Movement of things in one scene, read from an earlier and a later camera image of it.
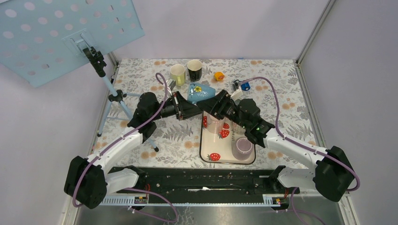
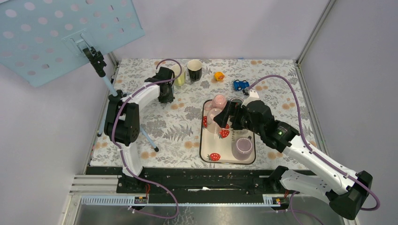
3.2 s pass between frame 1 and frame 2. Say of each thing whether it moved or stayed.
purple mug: stayed
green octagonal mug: stayed
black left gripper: moved
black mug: stayed
